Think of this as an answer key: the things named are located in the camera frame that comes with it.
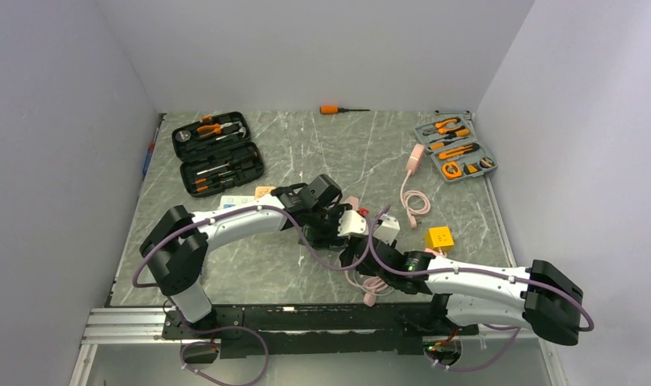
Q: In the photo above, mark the white multicolour power strip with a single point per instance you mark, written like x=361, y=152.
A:
x=227, y=201

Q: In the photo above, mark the orange black utility knife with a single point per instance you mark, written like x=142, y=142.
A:
x=458, y=151

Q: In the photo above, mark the orange tape measure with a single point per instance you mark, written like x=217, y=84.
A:
x=451, y=171

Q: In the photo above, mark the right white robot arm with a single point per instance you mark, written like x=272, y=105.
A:
x=539, y=297

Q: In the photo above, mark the loose orange screwdriver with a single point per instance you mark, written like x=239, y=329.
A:
x=334, y=109

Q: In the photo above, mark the beige cube adapter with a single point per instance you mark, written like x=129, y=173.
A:
x=262, y=191

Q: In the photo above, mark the orange handled screwdriver upper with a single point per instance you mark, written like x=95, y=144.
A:
x=451, y=137

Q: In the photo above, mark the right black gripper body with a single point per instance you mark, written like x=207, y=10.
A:
x=389, y=277

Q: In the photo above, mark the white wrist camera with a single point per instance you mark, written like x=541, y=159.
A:
x=352, y=224
x=387, y=229

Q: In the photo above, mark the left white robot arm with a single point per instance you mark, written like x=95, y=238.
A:
x=175, y=250

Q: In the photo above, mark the orange black combination pliers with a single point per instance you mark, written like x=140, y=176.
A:
x=443, y=127

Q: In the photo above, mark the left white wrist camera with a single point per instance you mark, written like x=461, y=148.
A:
x=352, y=224

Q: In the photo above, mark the grey plastic tool case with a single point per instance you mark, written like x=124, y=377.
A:
x=483, y=156

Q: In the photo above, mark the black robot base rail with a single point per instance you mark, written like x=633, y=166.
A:
x=402, y=327

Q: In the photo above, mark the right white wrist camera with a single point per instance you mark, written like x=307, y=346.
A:
x=387, y=229

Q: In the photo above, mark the yellow cube socket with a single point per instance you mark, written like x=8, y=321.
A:
x=439, y=239

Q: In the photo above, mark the black plastic tool case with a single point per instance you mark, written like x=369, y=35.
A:
x=217, y=154

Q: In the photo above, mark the black hex key set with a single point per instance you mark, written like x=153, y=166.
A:
x=473, y=168

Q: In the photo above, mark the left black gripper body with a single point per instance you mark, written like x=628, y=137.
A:
x=324, y=225

